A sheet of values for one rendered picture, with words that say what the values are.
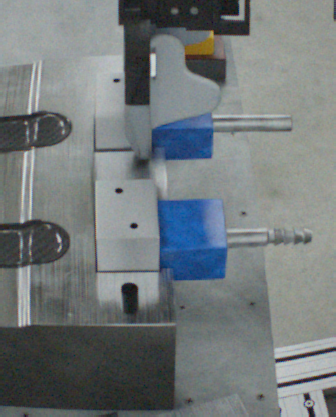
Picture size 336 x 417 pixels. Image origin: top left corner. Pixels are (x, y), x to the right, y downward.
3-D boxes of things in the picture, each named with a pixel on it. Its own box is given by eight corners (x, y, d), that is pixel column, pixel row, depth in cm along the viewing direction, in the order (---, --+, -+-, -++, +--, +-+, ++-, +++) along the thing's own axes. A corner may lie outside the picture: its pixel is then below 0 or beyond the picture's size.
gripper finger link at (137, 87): (151, 114, 76) (150, -17, 72) (125, 115, 76) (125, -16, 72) (148, 85, 80) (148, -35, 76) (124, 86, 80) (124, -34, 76)
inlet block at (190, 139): (284, 130, 89) (287, 70, 85) (293, 177, 85) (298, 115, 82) (96, 133, 88) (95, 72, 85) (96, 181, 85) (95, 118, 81)
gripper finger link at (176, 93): (222, 176, 80) (222, 39, 75) (125, 178, 79) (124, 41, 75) (218, 155, 82) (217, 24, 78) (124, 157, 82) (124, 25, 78)
